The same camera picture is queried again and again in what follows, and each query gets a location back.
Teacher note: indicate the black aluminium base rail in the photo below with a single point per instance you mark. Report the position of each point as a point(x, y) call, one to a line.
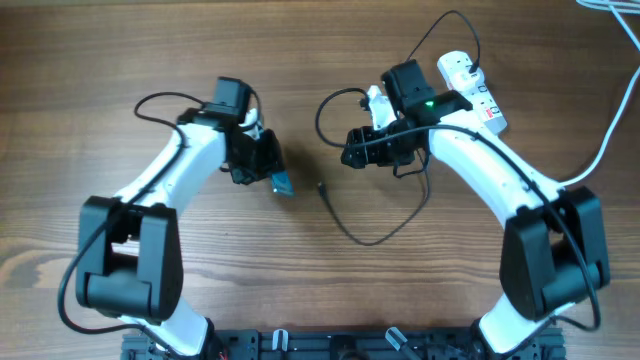
point(432, 343)

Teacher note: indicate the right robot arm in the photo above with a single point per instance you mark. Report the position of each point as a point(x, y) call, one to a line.
point(554, 252)

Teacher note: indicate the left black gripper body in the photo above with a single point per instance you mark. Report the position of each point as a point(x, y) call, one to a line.
point(257, 158)

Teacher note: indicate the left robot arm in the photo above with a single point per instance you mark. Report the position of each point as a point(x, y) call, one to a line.
point(129, 264)

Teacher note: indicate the Galaxy S25 smartphone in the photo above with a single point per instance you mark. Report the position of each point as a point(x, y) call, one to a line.
point(281, 184)

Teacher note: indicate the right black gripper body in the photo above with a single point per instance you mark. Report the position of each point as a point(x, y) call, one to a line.
point(388, 152)

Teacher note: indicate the white USB charger plug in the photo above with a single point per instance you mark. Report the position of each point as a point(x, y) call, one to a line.
point(464, 81)

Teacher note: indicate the white power strip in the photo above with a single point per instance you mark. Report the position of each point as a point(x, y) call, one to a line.
point(481, 98)

